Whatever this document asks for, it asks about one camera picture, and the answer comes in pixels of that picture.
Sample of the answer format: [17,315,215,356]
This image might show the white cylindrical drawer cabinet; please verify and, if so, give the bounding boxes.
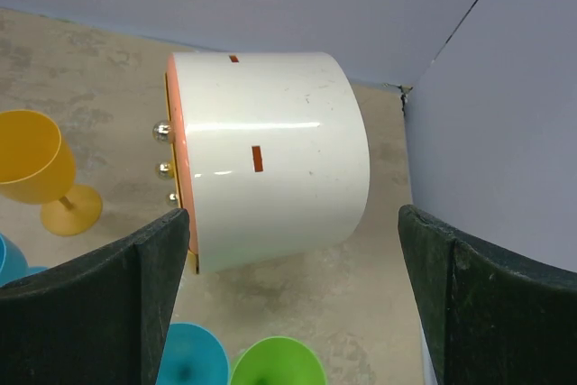
[153,52,370,273]

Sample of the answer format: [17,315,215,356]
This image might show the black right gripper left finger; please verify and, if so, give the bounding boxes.
[1,208,189,384]

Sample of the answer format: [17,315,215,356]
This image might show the blue wine glass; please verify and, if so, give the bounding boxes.
[156,323,229,385]
[0,234,47,287]

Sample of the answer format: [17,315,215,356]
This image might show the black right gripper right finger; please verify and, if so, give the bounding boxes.
[398,205,576,384]

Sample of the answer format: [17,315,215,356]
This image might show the green wine glass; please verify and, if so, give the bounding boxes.
[229,336,328,385]

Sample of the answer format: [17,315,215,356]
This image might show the yellow wine glass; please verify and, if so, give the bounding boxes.
[1,110,103,236]

